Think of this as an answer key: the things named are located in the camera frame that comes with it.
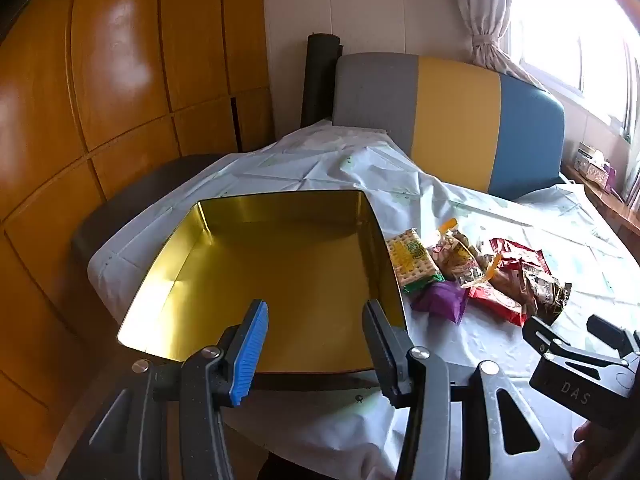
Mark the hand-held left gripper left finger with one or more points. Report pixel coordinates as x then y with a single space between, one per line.
250 347

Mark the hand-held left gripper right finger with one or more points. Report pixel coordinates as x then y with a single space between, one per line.
382 355

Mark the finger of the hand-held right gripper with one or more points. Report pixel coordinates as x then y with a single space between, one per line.
539 334
610 332

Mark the brown black sesame snack packet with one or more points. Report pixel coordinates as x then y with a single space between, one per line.
544 291

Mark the red gold patterned snack packet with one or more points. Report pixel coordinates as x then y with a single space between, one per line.
500 304

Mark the purple snack packet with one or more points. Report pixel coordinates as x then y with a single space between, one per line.
442 301

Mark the clear peanut candy packet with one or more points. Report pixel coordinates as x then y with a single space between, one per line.
482 272
457 255

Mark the gold tin box maroon sides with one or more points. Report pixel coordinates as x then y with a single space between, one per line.
300 270

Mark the green yellow cracker packet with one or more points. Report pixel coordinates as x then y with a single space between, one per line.
412 260

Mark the person's right hand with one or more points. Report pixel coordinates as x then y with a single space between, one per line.
587 444

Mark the wooden shelf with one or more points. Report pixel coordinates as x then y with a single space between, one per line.
615 205

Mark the purple pouch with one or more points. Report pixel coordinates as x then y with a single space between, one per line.
611 174

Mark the patterned tissue box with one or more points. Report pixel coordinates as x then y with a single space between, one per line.
591 160

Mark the dark grey table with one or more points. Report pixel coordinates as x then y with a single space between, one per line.
130 200

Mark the white tablecloth green cloud print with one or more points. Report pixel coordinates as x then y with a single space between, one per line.
320 170

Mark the grey yellow blue sofa backrest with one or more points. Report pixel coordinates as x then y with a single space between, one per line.
455 110

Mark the black rolled mat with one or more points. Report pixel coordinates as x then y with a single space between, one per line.
320 80

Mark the window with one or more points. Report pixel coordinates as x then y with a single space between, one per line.
575 35

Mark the wooden wardrobe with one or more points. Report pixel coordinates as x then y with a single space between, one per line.
125 60

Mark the cream patterned curtain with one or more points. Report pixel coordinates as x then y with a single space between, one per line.
492 10

